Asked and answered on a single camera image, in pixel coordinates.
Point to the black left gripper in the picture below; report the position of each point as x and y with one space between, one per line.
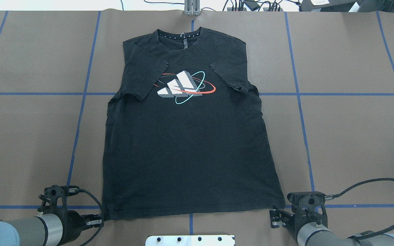
71 221

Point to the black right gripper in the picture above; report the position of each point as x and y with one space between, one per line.
297 222

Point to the black graphic t-shirt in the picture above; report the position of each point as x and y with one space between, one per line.
185 131

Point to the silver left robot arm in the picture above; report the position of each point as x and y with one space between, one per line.
48 229

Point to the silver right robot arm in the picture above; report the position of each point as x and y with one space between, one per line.
310 229

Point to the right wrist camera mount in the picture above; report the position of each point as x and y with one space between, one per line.
305 203

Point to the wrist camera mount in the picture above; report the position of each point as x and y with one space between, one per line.
54 199
305 203

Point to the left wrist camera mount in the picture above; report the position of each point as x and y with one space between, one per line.
54 199

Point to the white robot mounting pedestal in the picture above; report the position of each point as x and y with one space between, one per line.
191 240

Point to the aluminium frame post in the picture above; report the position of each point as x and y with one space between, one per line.
192 8

